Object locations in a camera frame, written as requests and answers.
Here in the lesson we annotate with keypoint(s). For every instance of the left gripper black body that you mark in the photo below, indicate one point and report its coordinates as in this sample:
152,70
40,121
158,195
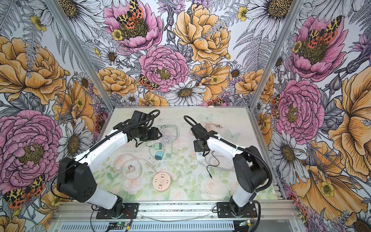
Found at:
147,134

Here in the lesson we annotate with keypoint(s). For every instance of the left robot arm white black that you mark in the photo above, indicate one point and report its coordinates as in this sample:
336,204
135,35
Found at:
75,175

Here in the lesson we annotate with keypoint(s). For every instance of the green charger adapter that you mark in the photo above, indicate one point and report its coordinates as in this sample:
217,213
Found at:
157,146

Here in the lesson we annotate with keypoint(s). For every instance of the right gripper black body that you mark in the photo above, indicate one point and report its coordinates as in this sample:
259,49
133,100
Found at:
198,147

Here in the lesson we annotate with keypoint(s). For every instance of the green circuit board right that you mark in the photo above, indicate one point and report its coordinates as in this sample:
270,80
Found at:
245,223

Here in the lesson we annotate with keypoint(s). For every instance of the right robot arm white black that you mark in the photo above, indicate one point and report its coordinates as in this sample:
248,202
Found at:
252,172

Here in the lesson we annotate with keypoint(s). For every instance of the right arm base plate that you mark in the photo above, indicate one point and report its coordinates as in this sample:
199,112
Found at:
231,210

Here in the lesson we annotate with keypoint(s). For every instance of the teal charger adapter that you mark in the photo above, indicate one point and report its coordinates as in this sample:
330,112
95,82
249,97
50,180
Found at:
159,155

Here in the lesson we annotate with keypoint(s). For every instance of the aluminium front rail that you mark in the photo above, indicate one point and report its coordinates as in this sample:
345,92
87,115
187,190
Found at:
170,211

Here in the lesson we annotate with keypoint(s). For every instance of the round pink power socket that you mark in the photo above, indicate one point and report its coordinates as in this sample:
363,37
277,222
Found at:
162,182

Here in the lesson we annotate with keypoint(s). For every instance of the green circuit board left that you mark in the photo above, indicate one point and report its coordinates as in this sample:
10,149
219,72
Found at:
120,226

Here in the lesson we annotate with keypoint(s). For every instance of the white blue power strip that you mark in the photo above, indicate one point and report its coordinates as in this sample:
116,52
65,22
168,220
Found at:
200,156

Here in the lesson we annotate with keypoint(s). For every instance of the green circuit board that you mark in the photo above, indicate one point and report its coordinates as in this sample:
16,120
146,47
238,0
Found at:
120,226
245,223

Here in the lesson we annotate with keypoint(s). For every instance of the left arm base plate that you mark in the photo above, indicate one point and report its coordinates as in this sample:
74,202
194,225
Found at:
125,211

